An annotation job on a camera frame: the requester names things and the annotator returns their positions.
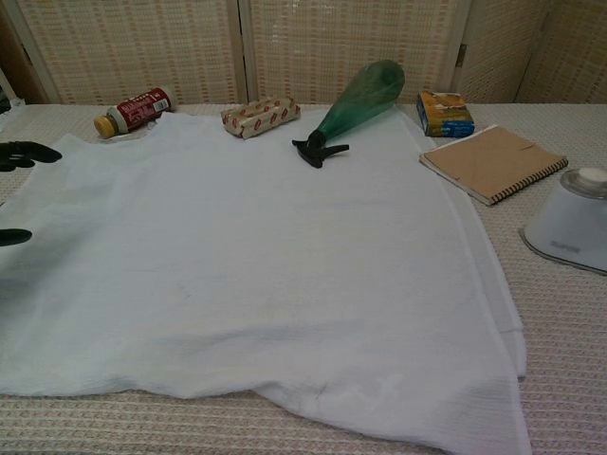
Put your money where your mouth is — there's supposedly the green spray bottle black trigger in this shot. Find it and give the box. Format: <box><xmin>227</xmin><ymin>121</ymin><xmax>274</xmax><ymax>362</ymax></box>
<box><xmin>291</xmin><ymin>60</ymin><xmax>407</xmax><ymax>170</ymax></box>

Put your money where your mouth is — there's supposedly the yellow and blue carton box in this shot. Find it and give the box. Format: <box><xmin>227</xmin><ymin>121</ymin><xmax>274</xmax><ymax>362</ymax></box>
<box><xmin>415</xmin><ymin>90</ymin><xmax>475</xmax><ymax>138</ymax></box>

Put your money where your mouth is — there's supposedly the beige woven table cloth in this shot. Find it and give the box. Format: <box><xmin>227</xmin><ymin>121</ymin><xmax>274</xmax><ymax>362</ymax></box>
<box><xmin>0</xmin><ymin>100</ymin><xmax>607</xmax><ymax>455</ymax></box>

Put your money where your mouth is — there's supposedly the white cloth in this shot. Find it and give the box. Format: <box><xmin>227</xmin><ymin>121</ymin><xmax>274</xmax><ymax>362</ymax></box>
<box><xmin>0</xmin><ymin>111</ymin><xmax>532</xmax><ymax>455</ymax></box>

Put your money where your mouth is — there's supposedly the white handheld iron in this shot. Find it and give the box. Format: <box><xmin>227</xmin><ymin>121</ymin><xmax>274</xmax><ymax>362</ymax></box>
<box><xmin>517</xmin><ymin>168</ymin><xmax>607</xmax><ymax>277</ymax></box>

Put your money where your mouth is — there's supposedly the red patterned wrapped box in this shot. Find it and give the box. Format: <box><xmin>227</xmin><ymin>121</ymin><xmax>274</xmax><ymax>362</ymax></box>
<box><xmin>220</xmin><ymin>94</ymin><xmax>303</xmax><ymax>140</ymax></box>

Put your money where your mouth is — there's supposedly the woven folding screen panel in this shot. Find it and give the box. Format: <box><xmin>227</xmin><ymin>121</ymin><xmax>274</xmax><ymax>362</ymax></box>
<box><xmin>236</xmin><ymin>0</ymin><xmax>469</xmax><ymax>105</ymax></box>
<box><xmin>519</xmin><ymin>0</ymin><xmax>607</xmax><ymax>103</ymax></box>
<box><xmin>0</xmin><ymin>0</ymin><xmax>248</xmax><ymax>105</ymax></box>
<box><xmin>457</xmin><ymin>0</ymin><xmax>551</xmax><ymax>103</ymax></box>

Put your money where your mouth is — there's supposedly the brown spiral notebook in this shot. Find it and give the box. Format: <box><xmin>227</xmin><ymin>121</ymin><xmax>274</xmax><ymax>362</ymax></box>
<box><xmin>418</xmin><ymin>123</ymin><xmax>569</xmax><ymax>207</ymax></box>

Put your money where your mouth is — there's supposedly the red label bottle yellow cap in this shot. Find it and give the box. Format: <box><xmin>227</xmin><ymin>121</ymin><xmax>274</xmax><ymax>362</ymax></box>
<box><xmin>93</xmin><ymin>83</ymin><xmax>175</xmax><ymax>139</ymax></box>

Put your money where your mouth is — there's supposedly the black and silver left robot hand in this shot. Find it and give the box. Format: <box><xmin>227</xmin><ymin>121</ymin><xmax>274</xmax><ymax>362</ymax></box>
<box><xmin>0</xmin><ymin>140</ymin><xmax>63</xmax><ymax>246</ymax></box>

